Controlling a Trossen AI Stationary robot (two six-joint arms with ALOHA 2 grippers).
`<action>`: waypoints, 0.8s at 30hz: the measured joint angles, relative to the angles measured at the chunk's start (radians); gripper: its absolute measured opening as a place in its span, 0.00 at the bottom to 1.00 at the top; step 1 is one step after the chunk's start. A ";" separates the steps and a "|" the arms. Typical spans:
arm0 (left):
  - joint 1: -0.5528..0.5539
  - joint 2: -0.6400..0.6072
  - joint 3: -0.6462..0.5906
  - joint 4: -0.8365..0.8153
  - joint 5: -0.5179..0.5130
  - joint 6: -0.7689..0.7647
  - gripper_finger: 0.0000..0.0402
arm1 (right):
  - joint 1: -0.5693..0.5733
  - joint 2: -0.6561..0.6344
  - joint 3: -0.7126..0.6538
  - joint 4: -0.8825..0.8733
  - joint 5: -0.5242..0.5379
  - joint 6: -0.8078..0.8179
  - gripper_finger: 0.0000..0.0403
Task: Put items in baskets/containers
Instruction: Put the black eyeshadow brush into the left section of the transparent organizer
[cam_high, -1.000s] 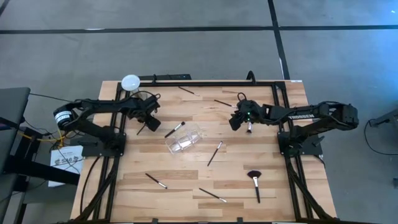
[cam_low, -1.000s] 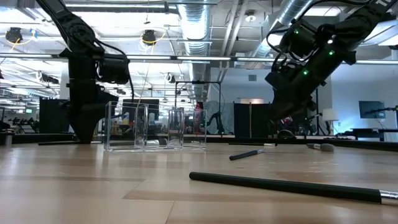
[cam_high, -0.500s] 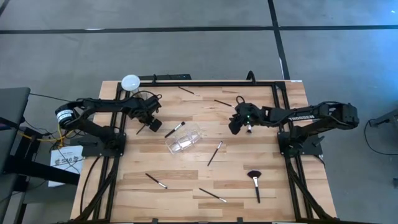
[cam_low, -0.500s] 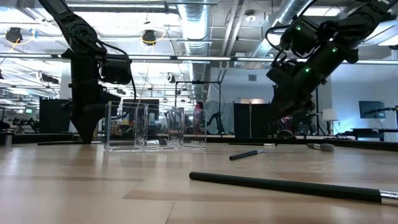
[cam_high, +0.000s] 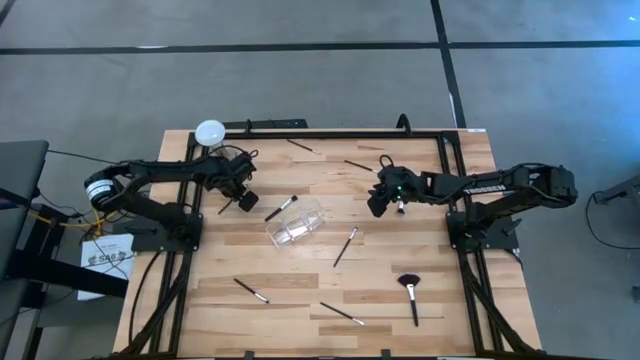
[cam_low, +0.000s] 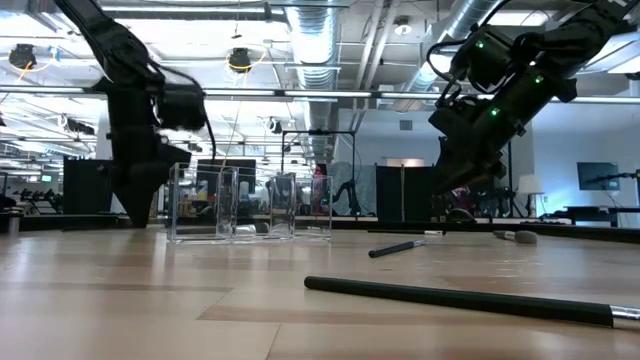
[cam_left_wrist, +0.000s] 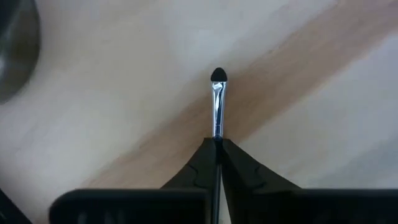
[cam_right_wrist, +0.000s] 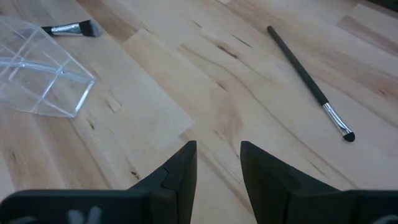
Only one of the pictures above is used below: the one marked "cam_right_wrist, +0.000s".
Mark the clear acrylic organizer box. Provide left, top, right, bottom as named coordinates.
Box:
left=0, top=15, right=96, bottom=119

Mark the flat-head makeup brush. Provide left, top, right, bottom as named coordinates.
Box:
left=41, top=19, right=102, bottom=38

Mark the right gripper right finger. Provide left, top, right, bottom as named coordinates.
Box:
left=240, top=140, right=352, bottom=224

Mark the thin black eyeshadow brush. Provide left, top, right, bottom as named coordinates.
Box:
left=266, top=25, right=356, bottom=143

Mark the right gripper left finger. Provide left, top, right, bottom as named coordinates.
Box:
left=129, top=140, right=198, bottom=224

